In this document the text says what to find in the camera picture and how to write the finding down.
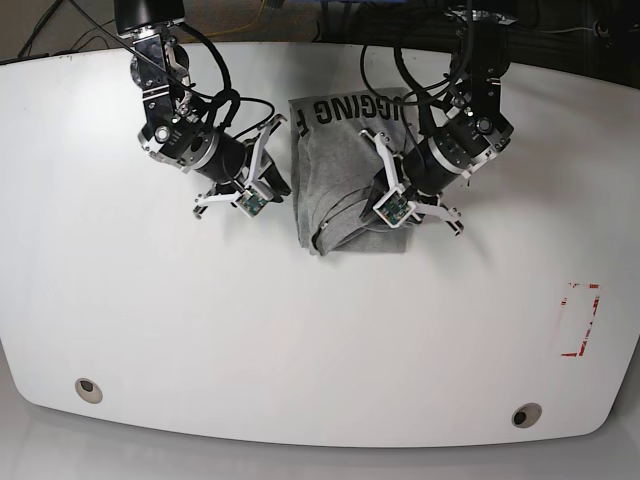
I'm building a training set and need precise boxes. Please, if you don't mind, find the yellow cable on floor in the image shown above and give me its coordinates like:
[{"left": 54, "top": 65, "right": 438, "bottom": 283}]
[{"left": 204, "top": 0, "right": 266, "bottom": 39}]

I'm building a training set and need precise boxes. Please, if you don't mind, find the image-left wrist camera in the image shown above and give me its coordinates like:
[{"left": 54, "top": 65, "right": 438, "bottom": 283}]
[{"left": 233, "top": 185, "right": 270, "bottom": 218}]

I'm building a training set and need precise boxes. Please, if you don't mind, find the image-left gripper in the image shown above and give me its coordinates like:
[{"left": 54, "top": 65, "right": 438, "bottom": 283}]
[{"left": 193, "top": 114, "right": 291, "bottom": 219}]

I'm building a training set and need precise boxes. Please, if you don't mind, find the right table grommet hole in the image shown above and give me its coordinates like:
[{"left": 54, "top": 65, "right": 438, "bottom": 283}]
[{"left": 511, "top": 403, "right": 542, "bottom": 429}]

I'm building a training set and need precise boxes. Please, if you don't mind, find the black cable on floor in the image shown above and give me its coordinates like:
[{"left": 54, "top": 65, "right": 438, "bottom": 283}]
[{"left": 18, "top": 0, "right": 66, "bottom": 59}]

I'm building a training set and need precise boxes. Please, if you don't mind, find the red tape rectangle marking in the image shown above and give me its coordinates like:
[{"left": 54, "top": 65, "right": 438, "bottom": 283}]
[{"left": 555, "top": 283, "right": 601, "bottom": 358}]

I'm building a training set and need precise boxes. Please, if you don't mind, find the table grommet hole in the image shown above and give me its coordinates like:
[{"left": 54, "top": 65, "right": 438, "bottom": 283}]
[
  {"left": 511, "top": 403, "right": 542, "bottom": 429},
  {"left": 75, "top": 378, "right": 103, "bottom": 405}
]

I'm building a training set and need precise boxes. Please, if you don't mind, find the grey t-shirt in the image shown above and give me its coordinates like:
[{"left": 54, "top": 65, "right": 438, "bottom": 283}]
[{"left": 289, "top": 91, "right": 409, "bottom": 256}]

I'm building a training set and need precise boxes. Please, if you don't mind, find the left table grommet hole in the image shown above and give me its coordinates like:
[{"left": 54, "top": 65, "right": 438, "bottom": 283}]
[{"left": 75, "top": 378, "right": 103, "bottom": 405}]

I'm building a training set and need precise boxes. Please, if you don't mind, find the image-left arm black cable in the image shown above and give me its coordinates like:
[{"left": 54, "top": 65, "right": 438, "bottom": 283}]
[{"left": 174, "top": 22, "right": 276, "bottom": 146}]

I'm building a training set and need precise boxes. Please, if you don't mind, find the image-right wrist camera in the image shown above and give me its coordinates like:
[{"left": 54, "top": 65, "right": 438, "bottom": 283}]
[{"left": 373, "top": 189, "right": 417, "bottom": 229}]

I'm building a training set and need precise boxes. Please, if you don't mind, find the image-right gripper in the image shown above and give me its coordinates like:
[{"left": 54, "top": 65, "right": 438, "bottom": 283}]
[{"left": 359, "top": 129, "right": 464, "bottom": 236}]

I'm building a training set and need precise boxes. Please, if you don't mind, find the image-right arm black cable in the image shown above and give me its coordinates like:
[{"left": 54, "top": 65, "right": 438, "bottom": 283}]
[{"left": 359, "top": 0, "right": 476, "bottom": 146}]

